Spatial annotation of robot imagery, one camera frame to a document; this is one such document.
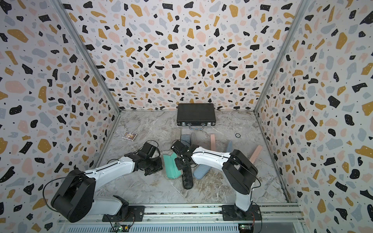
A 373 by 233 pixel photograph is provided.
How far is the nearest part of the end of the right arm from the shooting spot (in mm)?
638

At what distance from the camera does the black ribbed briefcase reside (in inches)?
43.9

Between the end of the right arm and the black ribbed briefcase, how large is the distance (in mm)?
381
